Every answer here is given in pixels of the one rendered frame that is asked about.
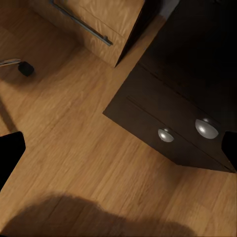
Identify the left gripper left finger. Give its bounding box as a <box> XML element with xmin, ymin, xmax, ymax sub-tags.
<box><xmin>0</xmin><ymin>131</ymin><xmax>26</xmax><ymax>191</ymax></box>

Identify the swivel chair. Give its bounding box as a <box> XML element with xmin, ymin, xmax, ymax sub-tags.
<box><xmin>0</xmin><ymin>57</ymin><xmax>34</xmax><ymax>77</ymax></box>

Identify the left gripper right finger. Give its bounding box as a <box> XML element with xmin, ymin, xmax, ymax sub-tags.
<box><xmin>221</xmin><ymin>131</ymin><xmax>237</xmax><ymax>171</ymax></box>

